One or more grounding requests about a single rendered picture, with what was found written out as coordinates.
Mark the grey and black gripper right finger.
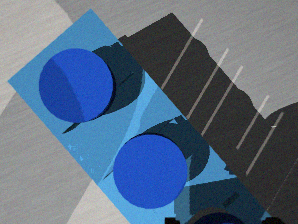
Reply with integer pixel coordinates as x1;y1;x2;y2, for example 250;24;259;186
262;217;285;224

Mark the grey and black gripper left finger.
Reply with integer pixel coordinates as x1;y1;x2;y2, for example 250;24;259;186
165;217;180;224

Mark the blue tube rack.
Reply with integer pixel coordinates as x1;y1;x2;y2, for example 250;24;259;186
8;9;271;224

